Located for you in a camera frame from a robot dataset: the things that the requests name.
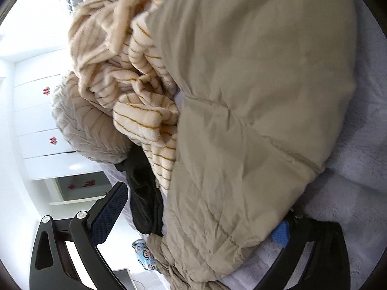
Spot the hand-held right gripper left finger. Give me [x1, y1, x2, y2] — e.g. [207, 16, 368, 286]
[29, 182, 130, 290]

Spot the cream striped fleece garment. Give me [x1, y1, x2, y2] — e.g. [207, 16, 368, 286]
[68, 0, 182, 197]

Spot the blue printed cloth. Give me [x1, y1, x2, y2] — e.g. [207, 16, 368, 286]
[131, 239, 158, 274]

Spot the black garment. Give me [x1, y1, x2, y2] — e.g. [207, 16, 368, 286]
[116, 149, 165, 236]

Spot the beige puffer jacket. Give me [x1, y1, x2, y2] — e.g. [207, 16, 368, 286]
[147, 0, 359, 290]

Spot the cream knit sweater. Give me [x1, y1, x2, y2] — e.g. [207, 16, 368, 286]
[51, 72, 134, 165]

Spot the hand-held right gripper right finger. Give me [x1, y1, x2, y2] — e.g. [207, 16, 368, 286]
[253, 210, 351, 290]

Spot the white wardrobe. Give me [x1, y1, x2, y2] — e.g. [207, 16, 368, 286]
[0, 57, 106, 206]

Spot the lavender bed sheet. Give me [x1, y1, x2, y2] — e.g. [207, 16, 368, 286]
[103, 0, 387, 290]

